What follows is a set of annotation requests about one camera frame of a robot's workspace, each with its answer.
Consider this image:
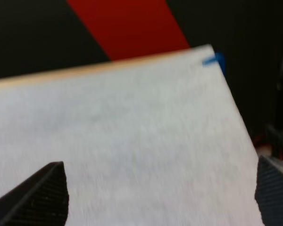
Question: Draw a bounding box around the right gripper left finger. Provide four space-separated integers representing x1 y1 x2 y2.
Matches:
0 161 70 226

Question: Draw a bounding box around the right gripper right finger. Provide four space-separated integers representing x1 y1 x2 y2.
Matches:
254 155 283 226

